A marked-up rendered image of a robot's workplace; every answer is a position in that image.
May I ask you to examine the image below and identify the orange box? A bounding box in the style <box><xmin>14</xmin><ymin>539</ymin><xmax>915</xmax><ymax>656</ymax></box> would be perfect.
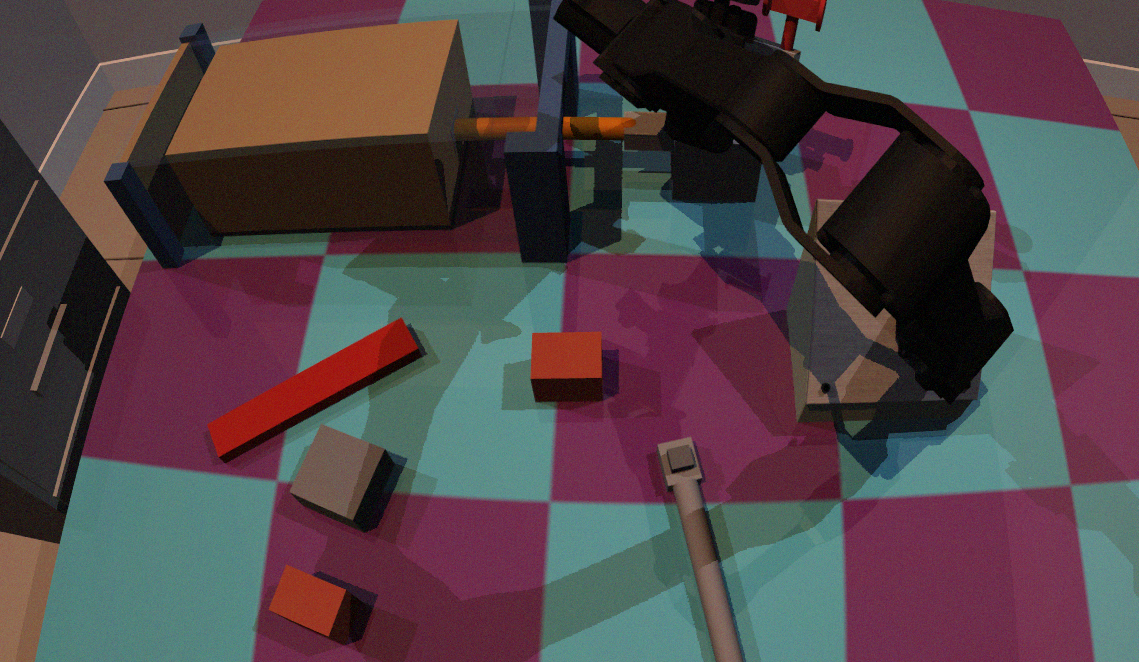
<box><xmin>269</xmin><ymin>565</ymin><xmax>362</xmax><ymax>645</ymax></box>
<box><xmin>530</xmin><ymin>332</ymin><xmax>603</xmax><ymax>402</ymax></box>

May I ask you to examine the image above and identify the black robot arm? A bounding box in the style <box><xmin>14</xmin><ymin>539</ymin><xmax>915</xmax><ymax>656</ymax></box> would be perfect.
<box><xmin>554</xmin><ymin>0</ymin><xmax>1014</xmax><ymax>404</ymax></box>

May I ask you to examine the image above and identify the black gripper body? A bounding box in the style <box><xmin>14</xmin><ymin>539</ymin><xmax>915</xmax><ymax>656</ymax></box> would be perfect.
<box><xmin>663</xmin><ymin>0</ymin><xmax>760</xmax><ymax>154</ymax></box>

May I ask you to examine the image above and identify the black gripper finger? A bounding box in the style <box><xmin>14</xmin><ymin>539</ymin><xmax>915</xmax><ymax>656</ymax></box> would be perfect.
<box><xmin>695</xmin><ymin>0</ymin><xmax>757</xmax><ymax>44</ymax></box>

